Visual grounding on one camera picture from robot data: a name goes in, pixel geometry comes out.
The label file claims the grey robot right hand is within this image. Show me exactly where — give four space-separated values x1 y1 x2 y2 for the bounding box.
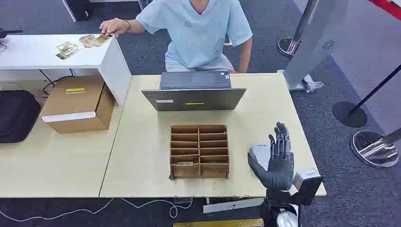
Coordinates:
247 121 295 191

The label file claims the person's right hand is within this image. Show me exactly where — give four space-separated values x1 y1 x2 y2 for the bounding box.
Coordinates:
99 17 131 38

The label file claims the printed card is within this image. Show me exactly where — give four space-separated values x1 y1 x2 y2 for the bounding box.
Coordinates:
56 47 81 61
56 41 79 54
78 34 100 49
93 33 113 46

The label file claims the grey flat card reader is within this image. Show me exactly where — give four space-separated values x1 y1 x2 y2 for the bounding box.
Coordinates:
250 143 272 172

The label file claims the black cabinet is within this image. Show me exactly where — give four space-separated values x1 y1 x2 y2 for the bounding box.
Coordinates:
62 0 93 23

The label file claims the grey open laptop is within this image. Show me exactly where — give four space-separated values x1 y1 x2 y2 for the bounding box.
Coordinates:
141 71 247 112

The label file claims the person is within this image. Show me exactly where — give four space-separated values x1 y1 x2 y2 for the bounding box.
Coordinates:
135 0 253 73

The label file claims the white side desk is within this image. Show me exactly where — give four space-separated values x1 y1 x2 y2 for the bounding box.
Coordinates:
0 34 132 106

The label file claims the yellow floor plate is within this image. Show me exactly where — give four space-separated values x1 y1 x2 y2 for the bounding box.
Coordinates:
173 218 265 227

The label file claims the clear plastic wrap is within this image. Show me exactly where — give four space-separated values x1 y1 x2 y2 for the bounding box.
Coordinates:
301 74 325 94

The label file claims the wooden slotted card box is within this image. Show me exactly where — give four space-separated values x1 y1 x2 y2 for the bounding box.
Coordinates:
169 124 230 180

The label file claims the silver kiosk panel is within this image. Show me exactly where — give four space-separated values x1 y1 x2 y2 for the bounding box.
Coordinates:
277 0 349 92

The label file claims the brown cardboard box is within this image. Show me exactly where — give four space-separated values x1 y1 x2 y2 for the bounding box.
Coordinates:
40 75 116 134

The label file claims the black stanchion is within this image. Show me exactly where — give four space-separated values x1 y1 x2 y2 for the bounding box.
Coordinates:
332 64 401 129

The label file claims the chrome stanchion with mirror base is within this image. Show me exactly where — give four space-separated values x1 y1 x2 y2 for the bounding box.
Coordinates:
349 127 401 168

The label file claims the black bag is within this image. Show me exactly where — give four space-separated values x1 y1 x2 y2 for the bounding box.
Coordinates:
0 90 42 144

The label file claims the red barrier belt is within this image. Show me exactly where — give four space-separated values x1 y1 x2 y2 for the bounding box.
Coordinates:
368 0 401 21

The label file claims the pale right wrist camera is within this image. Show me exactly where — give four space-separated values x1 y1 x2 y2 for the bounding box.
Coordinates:
292 168 323 207

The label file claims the chrome stanchion post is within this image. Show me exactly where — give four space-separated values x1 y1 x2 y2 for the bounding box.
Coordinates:
277 0 318 58

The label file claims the black cable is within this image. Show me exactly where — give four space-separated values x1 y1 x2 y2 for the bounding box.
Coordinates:
39 68 75 96

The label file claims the white floor cable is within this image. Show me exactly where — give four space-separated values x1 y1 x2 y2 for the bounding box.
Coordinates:
0 197 193 223

